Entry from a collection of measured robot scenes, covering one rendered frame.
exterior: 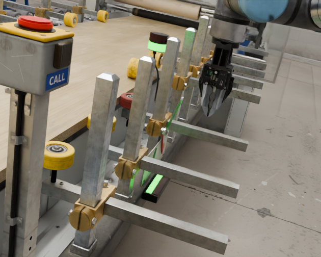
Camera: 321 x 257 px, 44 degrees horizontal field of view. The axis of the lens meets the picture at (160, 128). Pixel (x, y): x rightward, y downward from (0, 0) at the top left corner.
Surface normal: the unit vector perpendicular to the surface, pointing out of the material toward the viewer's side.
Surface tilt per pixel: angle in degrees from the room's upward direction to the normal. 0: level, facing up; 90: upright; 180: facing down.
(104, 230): 0
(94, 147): 90
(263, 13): 90
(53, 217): 0
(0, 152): 0
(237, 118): 90
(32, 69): 90
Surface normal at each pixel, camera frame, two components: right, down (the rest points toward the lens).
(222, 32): -0.47, 0.25
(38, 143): 0.94, 0.27
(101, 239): 0.18, -0.91
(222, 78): -0.25, 0.32
